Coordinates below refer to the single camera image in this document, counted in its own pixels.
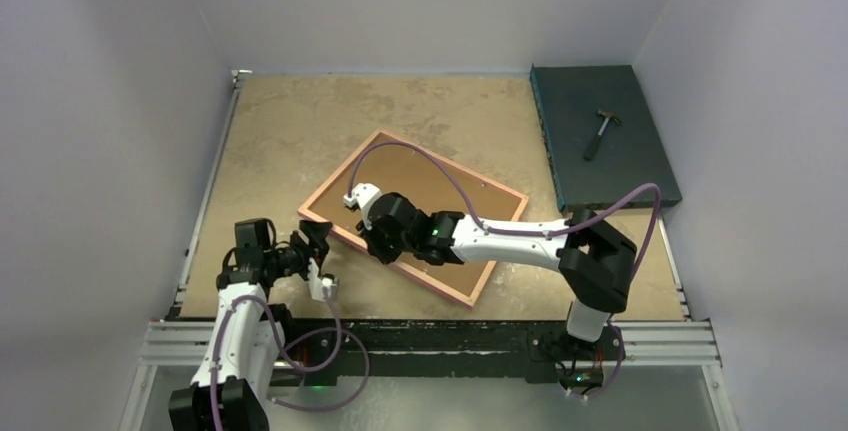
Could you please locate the pink picture frame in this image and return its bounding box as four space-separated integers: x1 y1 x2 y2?
297 129 531 310

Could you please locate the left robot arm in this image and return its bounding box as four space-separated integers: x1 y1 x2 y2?
168 218 337 430

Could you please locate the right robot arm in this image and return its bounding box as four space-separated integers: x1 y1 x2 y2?
343 185 637 358

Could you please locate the small hammer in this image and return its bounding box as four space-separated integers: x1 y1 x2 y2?
582 110 621 162

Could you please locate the dark blue box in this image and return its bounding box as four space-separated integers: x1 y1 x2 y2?
529 65 682 213

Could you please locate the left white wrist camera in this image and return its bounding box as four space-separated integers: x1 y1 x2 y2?
307 268 338 302

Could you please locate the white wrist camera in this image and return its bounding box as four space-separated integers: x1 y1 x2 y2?
343 183 382 215
307 268 338 302

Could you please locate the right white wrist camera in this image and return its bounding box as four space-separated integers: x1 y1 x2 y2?
343 183 382 215

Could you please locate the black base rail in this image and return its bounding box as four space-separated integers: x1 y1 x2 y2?
283 318 626 389

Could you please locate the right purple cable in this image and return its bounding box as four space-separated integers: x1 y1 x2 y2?
345 140 664 404

